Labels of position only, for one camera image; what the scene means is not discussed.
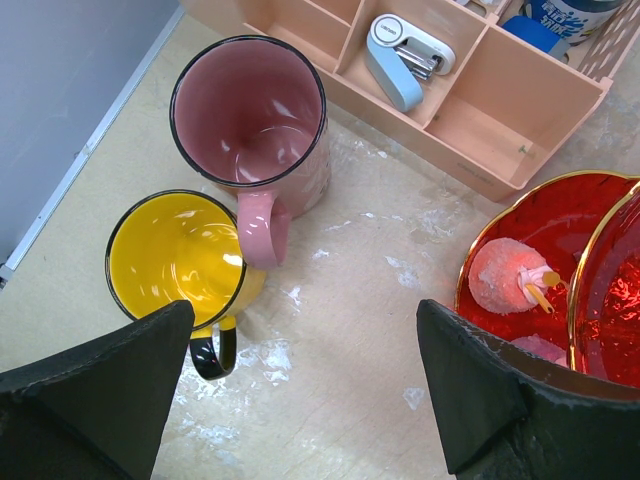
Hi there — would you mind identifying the yellow mug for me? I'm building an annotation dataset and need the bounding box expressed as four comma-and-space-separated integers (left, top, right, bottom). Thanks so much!
105, 189, 266, 380

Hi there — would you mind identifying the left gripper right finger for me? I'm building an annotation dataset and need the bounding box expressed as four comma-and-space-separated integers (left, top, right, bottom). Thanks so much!
416, 300, 639, 479

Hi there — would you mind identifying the peach desk file organizer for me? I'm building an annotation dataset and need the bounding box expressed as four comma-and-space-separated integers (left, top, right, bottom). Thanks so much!
185, 0, 639, 201

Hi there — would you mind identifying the white tape dispenser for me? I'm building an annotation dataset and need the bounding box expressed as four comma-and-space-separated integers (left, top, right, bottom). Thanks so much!
366, 13, 456, 113

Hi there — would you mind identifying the red three-tier cake stand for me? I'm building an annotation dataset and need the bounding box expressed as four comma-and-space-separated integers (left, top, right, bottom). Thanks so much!
454, 171, 639, 387

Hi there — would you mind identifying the pink peach pastry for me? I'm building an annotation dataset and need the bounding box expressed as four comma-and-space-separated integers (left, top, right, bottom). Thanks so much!
468, 237, 568, 315

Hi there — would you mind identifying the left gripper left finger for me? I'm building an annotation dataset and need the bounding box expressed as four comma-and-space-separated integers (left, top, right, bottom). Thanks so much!
1, 301, 194, 479

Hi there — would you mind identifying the pink mug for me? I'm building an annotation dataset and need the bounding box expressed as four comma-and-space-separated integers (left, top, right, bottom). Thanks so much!
169, 35, 331, 270

